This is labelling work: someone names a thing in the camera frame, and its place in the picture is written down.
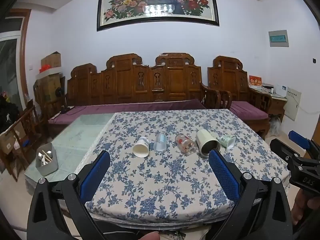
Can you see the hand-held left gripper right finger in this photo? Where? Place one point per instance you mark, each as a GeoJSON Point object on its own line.
{"type": "Point", "coordinates": [223, 177]}

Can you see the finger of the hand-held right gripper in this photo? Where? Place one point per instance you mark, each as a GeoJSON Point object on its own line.
{"type": "Point", "coordinates": [282, 148]}
{"type": "Point", "coordinates": [298, 138]}

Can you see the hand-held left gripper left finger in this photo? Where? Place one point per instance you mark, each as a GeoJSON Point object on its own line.
{"type": "Point", "coordinates": [96, 175]}

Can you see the light green cup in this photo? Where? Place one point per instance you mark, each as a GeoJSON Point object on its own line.
{"type": "Point", "coordinates": [228, 141]}

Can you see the cream cup with metal interior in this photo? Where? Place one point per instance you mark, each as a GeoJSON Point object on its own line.
{"type": "Point", "coordinates": [206, 143]}

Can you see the glass cup with red print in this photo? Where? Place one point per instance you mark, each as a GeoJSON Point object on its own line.
{"type": "Point", "coordinates": [185, 143]}

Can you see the white paper cup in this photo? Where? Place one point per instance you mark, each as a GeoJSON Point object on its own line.
{"type": "Point", "coordinates": [141, 148]}

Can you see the clear plastic cup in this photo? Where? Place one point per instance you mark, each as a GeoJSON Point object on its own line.
{"type": "Point", "coordinates": [160, 143]}

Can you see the person's right hand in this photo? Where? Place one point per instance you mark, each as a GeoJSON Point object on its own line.
{"type": "Point", "coordinates": [303, 210]}

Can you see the person's left hand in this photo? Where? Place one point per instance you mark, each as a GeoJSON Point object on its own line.
{"type": "Point", "coordinates": [148, 236]}

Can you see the clear plastic bag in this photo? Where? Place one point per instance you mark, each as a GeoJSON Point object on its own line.
{"type": "Point", "coordinates": [275, 126]}

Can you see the white perforated board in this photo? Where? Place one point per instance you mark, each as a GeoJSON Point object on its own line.
{"type": "Point", "coordinates": [293, 103]}

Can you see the wooden side table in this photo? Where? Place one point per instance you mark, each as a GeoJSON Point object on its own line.
{"type": "Point", "coordinates": [277, 105]}

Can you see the grey cutlery holder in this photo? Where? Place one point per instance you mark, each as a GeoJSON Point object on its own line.
{"type": "Point", "coordinates": [47, 166]}

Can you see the white device box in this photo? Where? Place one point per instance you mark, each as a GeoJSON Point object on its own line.
{"type": "Point", "coordinates": [280, 90]}

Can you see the short purple seat cushion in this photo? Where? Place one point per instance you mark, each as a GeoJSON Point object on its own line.
{"type": "Point", "coordinates": [247, 111]}

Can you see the wooden chopsticks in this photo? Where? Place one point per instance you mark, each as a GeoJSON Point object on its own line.
{"type": "Point", "coordinates": [43, 152]}

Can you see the metal spoon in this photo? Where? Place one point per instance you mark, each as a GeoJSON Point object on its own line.
{"type": "Point", "coordinates": [41, 156]}

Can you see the blue floral tablecloth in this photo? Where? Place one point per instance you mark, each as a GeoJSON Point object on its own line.
{"type": "Point", "coordinates": [160, 180]}

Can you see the long purple seat cushion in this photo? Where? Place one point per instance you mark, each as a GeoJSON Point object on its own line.
{"type": "Point", "coordinates": [120, 110]}

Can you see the red card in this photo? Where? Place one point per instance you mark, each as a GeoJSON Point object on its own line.
{"type": "Point", "coordinates": [255, 81]}

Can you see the carved wooden armchair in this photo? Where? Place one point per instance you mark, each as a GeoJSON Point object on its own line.
{"type": "Point", "coordinates": [232, 82]}

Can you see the wooden chair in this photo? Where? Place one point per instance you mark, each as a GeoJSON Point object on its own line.
{"type": "Point", "coordinates": [27, 127]}

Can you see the black desk fan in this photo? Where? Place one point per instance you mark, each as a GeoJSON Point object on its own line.
{"type": "Point", "coordinates": [62, 97]}

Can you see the flat cardboard box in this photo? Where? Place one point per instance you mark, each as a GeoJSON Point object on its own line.
{"type": "Point", "coordinates": [8, 142]}

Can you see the large cardboard box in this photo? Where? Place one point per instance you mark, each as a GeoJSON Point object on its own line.
{"type": "Point", "coordinates": [48, 87]}

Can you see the carved wooden sofa bench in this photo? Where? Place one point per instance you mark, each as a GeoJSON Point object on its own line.
{"type": "Point", "coordinates": [150, 85]}

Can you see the black bag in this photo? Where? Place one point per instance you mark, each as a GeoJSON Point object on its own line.
{"type": "Point", "coordinates": [7, 112]}

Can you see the small cardboard box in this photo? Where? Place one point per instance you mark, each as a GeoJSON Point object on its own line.
{"type": "Point", "coordinates": [51, 60]}

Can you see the framed peacock flower painting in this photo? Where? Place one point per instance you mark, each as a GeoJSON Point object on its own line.
{"type": "Point", "coordinates": [160, 2]}

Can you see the grey wall panel box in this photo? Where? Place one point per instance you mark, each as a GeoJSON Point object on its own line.
{"type": "Point", "coordinates": [278, 38]}

